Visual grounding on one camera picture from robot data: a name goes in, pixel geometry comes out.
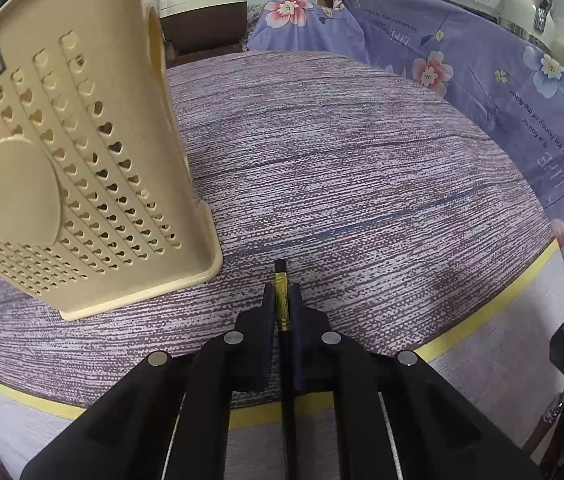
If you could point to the purple striped tablecloth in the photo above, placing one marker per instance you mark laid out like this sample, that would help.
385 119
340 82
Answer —
362 160

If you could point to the black and gold pen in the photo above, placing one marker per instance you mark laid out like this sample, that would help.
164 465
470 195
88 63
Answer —
282 300

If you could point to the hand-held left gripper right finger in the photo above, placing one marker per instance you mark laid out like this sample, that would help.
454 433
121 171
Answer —
298 355

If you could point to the beige plastic utensil holder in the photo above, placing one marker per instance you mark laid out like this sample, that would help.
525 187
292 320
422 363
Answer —
86 110

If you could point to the purple floral blanket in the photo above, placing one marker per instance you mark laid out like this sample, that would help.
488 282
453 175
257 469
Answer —
462 35

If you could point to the cream electric kettle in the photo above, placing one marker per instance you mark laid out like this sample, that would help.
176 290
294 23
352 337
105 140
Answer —
522 0

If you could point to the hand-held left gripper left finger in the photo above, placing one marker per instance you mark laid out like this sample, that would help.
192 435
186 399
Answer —
262 340

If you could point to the beige and brown chair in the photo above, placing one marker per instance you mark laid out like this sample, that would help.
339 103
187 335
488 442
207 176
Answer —
201 20

